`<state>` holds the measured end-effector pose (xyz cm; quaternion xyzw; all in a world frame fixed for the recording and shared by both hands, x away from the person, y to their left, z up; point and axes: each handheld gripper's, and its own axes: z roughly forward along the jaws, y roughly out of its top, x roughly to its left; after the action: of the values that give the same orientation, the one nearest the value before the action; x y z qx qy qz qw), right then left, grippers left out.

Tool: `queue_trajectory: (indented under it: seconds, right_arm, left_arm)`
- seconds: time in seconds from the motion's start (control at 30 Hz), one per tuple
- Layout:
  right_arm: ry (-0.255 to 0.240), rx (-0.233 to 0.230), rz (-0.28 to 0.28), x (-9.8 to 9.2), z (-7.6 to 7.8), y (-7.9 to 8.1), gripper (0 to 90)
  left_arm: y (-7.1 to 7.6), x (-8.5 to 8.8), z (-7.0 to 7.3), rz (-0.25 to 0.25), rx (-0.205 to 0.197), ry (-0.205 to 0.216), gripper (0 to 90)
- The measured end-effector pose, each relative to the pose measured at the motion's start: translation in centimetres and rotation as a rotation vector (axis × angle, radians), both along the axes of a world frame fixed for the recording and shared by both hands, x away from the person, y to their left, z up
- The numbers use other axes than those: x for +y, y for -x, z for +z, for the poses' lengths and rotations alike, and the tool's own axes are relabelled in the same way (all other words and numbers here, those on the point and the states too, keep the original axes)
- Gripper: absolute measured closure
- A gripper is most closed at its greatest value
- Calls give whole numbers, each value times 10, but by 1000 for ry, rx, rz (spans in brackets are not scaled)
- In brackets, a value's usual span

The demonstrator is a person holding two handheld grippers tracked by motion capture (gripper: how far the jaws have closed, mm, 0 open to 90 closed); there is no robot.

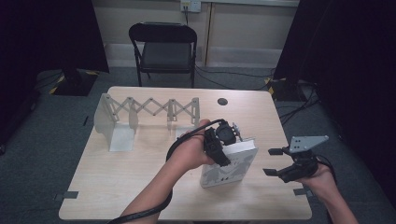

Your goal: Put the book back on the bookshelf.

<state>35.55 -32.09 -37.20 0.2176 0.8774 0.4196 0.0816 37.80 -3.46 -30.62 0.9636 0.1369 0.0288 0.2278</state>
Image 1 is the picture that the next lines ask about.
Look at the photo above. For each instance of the white expandable metal book rack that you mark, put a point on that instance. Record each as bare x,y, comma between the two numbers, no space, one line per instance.
123,141

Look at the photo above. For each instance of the black folding chair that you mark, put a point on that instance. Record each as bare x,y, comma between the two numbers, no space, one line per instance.
165,56

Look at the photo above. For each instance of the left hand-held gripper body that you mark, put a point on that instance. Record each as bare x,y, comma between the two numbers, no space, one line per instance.
225,133

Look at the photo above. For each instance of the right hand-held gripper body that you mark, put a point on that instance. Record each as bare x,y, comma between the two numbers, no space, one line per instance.
303,165

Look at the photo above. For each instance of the black curtain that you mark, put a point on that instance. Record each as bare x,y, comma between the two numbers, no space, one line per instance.
351,62
46,37

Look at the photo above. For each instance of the black stand base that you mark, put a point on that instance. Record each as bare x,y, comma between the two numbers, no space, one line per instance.
74,84
286,90

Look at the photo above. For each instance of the black round table grommet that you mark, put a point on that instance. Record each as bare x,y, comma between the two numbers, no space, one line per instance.
222,101

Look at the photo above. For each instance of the white book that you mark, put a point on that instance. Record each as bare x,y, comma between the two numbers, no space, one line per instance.
236,168

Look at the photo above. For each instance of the white wall socket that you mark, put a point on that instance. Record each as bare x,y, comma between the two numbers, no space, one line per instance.
190,5

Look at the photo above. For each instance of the person's right hand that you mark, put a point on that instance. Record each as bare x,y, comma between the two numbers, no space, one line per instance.
322,182

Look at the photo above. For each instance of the person's left hand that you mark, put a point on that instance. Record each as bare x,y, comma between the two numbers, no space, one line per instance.
190,152

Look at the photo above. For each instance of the grey tape strip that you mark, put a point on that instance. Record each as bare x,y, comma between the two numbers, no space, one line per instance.
70,195
301,192

